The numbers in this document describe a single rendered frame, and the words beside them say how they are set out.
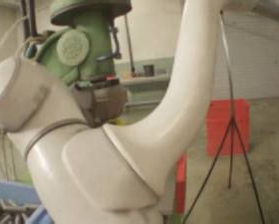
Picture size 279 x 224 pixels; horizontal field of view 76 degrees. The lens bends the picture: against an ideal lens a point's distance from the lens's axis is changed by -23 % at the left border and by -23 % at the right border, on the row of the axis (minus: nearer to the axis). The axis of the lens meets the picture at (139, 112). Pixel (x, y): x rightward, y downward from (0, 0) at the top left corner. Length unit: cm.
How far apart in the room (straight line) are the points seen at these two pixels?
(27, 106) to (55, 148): 6
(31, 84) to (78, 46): 28
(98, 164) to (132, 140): 4
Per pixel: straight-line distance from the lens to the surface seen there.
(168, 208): 47
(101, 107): 47
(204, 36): 29
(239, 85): 613
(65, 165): 21
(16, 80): 24
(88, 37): 51
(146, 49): 598
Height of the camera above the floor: 130
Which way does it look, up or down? 13 degrees down
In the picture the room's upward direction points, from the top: 8 degrees counter-clockwise
